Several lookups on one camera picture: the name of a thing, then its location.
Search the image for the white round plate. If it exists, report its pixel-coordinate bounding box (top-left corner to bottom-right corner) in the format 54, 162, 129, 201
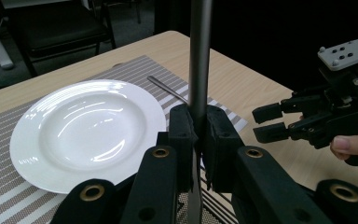
8, 78, 167, 194

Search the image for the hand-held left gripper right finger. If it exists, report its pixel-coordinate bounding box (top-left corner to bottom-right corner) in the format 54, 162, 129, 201
201, 105, 245, 192

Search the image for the black chair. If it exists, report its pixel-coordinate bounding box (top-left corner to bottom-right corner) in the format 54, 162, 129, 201
0, 0, 117, 77

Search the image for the silver metal table knife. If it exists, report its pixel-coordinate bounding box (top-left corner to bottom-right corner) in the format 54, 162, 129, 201
186, 0, 214, 224

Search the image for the striped woven placemat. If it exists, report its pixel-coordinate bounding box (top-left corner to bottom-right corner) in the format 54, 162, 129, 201
0, 55, 249, 224

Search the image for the thin silver metal cutlery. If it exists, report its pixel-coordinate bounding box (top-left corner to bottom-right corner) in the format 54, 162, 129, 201
146, 75, 190, 105

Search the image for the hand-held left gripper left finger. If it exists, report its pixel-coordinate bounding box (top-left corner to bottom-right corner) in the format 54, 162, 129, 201
157, 103, 200, 192

